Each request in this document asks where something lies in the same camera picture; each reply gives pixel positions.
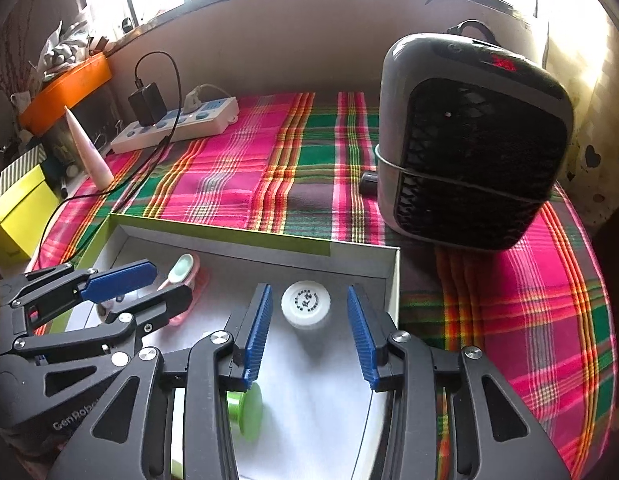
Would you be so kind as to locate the black cylindrical plug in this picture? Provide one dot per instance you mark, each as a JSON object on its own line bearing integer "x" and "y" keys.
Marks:
{"x": 369, "y": 181}

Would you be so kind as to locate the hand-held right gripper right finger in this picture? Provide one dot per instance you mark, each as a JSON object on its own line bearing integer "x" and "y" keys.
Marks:
{"x": 362, "y": 337}

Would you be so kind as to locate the green white spool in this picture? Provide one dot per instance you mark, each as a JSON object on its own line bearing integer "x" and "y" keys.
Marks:
{"x": 247, "y": 410}

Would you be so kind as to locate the yellow cardboard box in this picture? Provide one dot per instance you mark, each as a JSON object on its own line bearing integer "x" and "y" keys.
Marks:
{"x": 24, "y": 215}

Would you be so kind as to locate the black charger adapter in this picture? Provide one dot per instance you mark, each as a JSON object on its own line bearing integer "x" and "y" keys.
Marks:
{"x": 147, "y": 105}

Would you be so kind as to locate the grey black portable heater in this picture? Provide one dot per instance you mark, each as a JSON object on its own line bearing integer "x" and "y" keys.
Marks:
{"x": 469, "y": 160}

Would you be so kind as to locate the white blue power strip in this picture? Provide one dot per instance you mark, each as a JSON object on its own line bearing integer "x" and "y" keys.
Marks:
{"x": 209, "y": 115}

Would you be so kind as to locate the striped white box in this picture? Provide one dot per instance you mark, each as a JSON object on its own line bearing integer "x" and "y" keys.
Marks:
{"x": 19, "y": 170}

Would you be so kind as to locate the orange plastic tray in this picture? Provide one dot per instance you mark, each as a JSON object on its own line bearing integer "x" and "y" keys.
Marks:
{"x": 64, "y": 92}

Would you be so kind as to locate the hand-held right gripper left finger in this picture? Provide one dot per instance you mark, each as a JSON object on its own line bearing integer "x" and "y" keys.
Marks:
{"x": 257, "y": 330}

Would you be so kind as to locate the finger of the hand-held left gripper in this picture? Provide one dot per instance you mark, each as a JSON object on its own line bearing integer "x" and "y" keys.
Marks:
{"x": 119, "y": 279}
{"x": 159, "y": 307}

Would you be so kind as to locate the pink green plaid tablecloth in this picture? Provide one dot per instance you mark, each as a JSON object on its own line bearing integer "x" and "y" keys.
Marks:
{"x": 299, "y": 170}

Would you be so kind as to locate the cream cosmetic tube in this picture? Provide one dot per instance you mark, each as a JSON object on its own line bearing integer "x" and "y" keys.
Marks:
{"x": 91, "y": 160}

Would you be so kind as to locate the small white round cap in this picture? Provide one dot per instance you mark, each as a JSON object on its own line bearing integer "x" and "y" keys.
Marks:
{"x": 307, "y": 302}

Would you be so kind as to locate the pale crumpled bag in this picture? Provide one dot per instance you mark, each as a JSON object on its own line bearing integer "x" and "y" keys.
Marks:
{"x": 64, "y": 50}

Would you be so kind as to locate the cream patterned curtain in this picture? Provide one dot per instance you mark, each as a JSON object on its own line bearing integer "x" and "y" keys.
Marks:
{"x": 589, "y": 85}

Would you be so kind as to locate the white power plug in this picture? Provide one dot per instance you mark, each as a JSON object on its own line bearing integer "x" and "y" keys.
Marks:
{"x": 192, "y": 100}

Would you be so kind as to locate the pink clip with round lens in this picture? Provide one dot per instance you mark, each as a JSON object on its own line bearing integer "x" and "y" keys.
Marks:
{"x": 182, "y": 270}

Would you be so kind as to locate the green white cardboard box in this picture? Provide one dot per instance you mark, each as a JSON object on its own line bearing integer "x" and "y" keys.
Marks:
{"x": 314, "y": 420}

